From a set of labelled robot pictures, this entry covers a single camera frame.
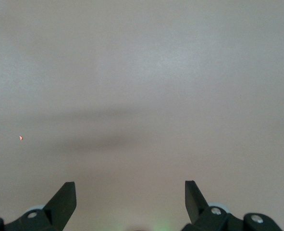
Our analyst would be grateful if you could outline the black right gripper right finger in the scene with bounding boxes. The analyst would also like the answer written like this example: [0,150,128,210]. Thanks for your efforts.
[181,180,245,231]

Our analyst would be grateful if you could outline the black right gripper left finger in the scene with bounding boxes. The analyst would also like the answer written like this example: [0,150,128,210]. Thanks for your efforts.
[4,181,77,231]

